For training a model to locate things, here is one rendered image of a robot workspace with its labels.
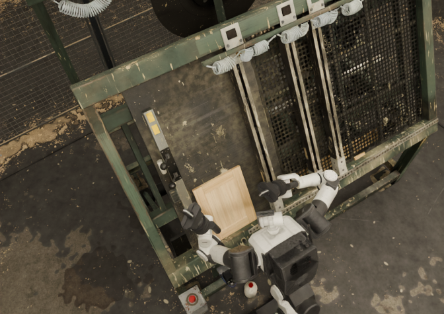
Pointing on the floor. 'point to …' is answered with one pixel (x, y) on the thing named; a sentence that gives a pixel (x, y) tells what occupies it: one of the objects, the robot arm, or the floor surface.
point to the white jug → (250, 289)
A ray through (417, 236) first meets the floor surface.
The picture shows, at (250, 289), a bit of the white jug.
